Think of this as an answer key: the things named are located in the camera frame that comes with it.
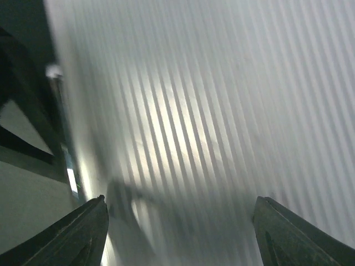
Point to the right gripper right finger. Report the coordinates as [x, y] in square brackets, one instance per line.
[284, 238]

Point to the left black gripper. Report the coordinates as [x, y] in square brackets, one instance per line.
[21, 83]

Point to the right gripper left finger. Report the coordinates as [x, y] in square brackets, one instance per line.
[76, 239]

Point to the aluminium poker case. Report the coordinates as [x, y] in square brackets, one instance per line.
[182, 113]

